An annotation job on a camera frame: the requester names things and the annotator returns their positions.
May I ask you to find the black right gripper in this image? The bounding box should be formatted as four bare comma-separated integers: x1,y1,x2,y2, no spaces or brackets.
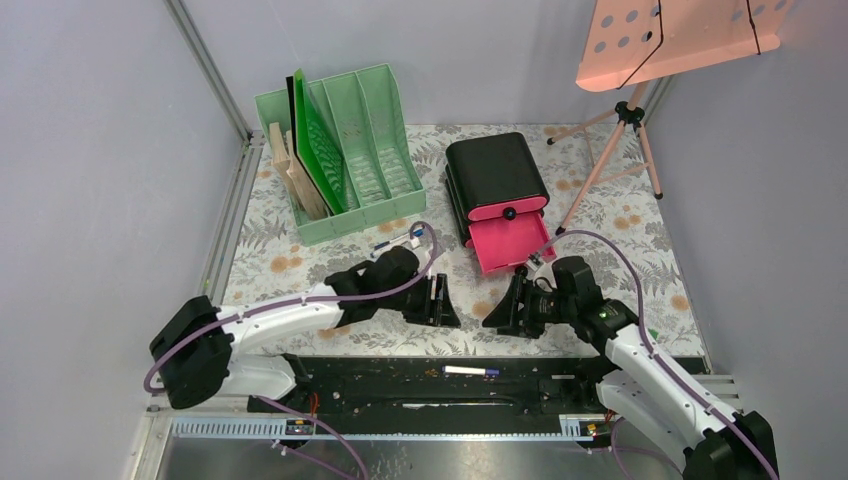
481,274,577,340

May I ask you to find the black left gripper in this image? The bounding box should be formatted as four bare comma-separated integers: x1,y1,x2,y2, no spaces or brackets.
380,273,460,329

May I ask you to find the white marker pen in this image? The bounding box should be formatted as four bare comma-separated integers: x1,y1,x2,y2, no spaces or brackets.
442,365,500,378

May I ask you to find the black pink drawer unit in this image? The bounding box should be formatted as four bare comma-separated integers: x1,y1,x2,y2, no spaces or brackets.
445,132,556,275

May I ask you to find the purple 52-storey treehouse book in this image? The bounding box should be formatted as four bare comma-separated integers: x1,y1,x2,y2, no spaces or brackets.
285,130,330,220

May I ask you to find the white AVE notebook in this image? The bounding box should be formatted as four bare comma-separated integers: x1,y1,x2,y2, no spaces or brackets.
286,75,335,215

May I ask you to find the green transparent plastic folder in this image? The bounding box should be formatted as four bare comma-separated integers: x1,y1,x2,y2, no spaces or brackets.
293,69,348,215

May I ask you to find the green 104-storey treehouse book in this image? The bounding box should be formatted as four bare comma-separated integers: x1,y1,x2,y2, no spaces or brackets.
268,122,306,210

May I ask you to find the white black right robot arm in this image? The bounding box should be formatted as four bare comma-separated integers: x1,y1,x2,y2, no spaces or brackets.
483,256,779,479

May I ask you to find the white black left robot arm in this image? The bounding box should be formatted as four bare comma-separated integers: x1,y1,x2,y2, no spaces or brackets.
145,246,460,411

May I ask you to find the blue capped marker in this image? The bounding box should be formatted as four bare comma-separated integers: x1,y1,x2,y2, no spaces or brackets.
370,237,416,259

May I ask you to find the floral table mat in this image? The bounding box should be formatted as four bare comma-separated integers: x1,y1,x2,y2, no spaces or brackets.
223,124,707,357

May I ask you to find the mint green file organizer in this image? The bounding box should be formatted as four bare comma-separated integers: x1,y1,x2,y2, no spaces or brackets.
254,64,426,245

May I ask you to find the pink music stand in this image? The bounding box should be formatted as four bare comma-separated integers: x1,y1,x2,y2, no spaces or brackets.
547,0,794,232

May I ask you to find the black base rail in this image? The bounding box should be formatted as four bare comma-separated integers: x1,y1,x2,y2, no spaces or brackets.
278,355,608,442

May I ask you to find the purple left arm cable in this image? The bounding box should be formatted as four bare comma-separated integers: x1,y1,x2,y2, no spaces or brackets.
142,221,441,480

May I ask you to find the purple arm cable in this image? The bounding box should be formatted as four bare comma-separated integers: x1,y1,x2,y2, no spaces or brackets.
527,229,782,480
142,221,441,480

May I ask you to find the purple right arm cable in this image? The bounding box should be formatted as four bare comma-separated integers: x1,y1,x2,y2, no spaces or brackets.
527,229,782,480

